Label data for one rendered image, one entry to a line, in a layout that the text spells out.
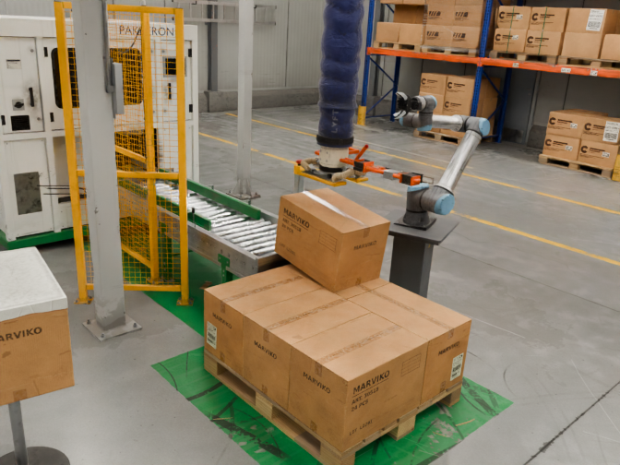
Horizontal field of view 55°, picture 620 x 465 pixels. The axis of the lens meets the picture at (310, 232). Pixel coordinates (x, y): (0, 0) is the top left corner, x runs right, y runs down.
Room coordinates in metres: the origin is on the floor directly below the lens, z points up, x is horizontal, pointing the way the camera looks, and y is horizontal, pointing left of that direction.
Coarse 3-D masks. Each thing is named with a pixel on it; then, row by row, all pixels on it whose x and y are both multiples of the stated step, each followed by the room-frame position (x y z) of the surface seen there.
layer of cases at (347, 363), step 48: (240, 288) 3.22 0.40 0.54; (288, 288) 3.25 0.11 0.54; (384, 288) 3.33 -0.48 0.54; (240, 336) 2.91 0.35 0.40; (288, 336) 2.68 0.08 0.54; (336, 336) 2.71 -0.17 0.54; (384, 336) 2.73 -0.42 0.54; (432, 336) 2.76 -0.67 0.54; (288, 384) 2.60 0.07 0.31; (336, 384) 2.35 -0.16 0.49; (384, 384) 2.49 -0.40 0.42; (432, 384) 2.77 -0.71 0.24; (336, 432) 2.34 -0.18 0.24
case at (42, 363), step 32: (0, 256) 2.40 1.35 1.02; (32, 256) 2.42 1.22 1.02; (0, 288) 2.09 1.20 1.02; (32, 288) 2.11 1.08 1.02; (0, 320) 1.91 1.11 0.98; (32, 320) 1.98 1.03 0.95; (64, 320) 2.04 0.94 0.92; (0, 352) 1.91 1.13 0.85; (32, 352) 1.97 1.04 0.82; (64, 352) 2.03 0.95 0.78; (0, 384) 1.90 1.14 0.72; (32, 384) 1.96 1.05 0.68; (64, 384) 2.03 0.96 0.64
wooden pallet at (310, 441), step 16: (208, 352) 3.14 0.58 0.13; (208, 368) 3.14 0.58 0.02; (224, 368) 3.11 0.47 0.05; (224, 384) 3.01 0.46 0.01; (240, 384) 3.00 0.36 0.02; (256, 400) 2.78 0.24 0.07; (272, 400) 2.68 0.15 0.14; (432, 400) 2.80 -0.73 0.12; (448, 400) 2.92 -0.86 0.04; (272, 416) 2.69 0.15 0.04; (288, 416) 2.72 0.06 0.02; (288, 432) 2.59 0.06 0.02; (304, 432) 2.60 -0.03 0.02; (384, 432) 2.51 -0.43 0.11; (400, 432) 2.61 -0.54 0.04; (304, 448) 2.49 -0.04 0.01; (320, 448) 2.40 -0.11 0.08; (336, 448) 2.33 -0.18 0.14; (352, 448) 2.35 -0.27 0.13; (336, 464) 2.32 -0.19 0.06; (352, 464) 2.36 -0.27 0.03
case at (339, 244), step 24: (312, 192) 3.77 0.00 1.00; (288, 216) 3.57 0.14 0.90; (312, 216) 3.40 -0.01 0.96; (336, 216) 3.42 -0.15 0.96; (360, 216) 3.47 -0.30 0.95; (288, 240) 3.56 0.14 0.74; (312, 240) 3.39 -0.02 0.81; (336, 240) 3.23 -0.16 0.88; (360, 240) 3.30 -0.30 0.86; (384, 240) 3.45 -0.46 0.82; (312, 264) 3.38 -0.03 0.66; (336, 264) 3.22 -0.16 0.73; (360, 264) 3.34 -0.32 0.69; (336, 288) 3.23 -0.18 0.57
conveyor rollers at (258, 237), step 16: (160, 192) 5.10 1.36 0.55; (176, 192) 5.19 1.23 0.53; (192, 192) 5.20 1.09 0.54; (208, 208) 4.79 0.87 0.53; (224, 208) 4.80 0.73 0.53; (224, 224) 4.37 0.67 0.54; (240, 224) 4.37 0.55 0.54; (256, 224) 4.37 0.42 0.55; (240, 240) 4.03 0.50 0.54; (256, 240) 4.03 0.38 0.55; (272, 240) 4.05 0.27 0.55
